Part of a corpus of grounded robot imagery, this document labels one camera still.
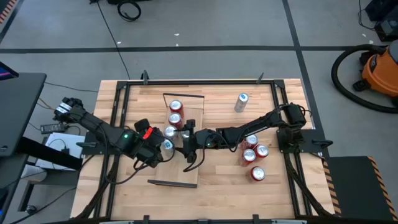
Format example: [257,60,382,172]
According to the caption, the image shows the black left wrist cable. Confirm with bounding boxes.
[105,146,177,186]

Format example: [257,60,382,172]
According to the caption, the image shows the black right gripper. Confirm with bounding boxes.
[183,119,220,164]

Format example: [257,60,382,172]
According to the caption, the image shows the black platform hazard-striped edges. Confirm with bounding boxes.
[322,155,398,222]

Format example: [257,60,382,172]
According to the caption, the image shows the slim silver blue energy can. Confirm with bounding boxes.
[160,138,175,156]
[233,92,250,113]

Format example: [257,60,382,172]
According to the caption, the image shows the orange shop vacuum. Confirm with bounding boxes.
[353,40,398,106]
[330,43,398,114]

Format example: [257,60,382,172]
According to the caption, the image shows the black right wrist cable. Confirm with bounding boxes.
[182,146,208,174]

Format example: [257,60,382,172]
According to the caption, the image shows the coiled black cable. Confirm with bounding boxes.
[116,0,142,22]

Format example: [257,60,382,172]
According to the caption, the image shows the black monitor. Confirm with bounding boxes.
[0,72,84,215]

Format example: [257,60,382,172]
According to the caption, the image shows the red Coca-Cola can black script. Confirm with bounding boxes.
[167,111,183,128]

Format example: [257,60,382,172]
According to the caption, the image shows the black floor box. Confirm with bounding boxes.
[107,0,152,4]

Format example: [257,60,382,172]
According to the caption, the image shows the black power adapter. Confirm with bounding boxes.
[40,123,67,134]

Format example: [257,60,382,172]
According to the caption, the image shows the white flat box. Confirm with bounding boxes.
[35,132,86,170]

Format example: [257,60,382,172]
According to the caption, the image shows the long black hanging cable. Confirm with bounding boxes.
[90,0,131,80]

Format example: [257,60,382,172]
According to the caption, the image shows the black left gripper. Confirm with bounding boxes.
[133,118,167,169]

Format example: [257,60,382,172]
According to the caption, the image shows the red Fanta strawberry can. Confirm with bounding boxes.
[248,166,267,183]
[254,143,270,159]
[242,133,259,149]
[241,148,257,167]

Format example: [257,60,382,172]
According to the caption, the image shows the wooden shelf black metal frame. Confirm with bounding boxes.
[147,92,206,189]

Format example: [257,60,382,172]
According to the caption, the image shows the black equipment case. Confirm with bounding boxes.
[365,0,398,43]

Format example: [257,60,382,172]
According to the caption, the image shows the black aluminium table frame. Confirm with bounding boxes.
[74,70,335,224]

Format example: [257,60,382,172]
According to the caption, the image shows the red Coca-Cola Star Wars can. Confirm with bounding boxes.
[169,98,185,114]

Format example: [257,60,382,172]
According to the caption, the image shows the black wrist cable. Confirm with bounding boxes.
[182,146,208,174]
[105,146,177,186]

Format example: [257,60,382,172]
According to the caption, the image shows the black yellow-striped cable ramp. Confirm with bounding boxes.
[0,0,19,24]

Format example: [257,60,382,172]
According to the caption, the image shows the computer monitor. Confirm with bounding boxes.
[0,61,19,82]

